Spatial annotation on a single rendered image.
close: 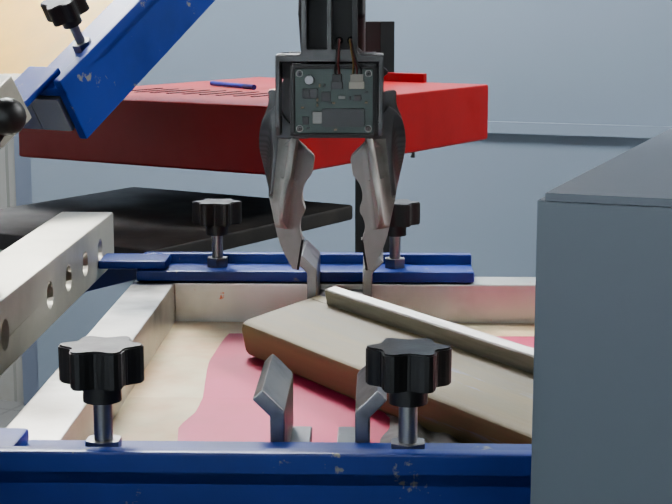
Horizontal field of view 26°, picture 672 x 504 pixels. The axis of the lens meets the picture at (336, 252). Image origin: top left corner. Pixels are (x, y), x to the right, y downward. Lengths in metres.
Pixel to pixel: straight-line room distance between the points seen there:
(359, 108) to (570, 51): 2.87
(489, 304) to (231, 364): 0.26
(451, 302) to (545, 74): 2.55
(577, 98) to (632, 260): 3.53
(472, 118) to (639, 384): 2.08
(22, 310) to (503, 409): 0.35
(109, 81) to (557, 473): 1.23
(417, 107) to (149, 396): 1.19
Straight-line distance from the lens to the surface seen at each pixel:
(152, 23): 1.54
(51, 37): 1.66
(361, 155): 1.01
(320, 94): 0.95
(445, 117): 2.27
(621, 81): 3.78
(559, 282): 0.28
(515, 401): 0.92
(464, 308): 1.30
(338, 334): 1.09
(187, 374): 1.12
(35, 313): 1.08
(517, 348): 0.97
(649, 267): 0.27
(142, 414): 1.02
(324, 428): 0.98
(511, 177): 3.86
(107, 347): 0.76
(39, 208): 2.09
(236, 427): 0.98
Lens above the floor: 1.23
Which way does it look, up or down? 10 degrees down
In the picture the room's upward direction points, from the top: straight up
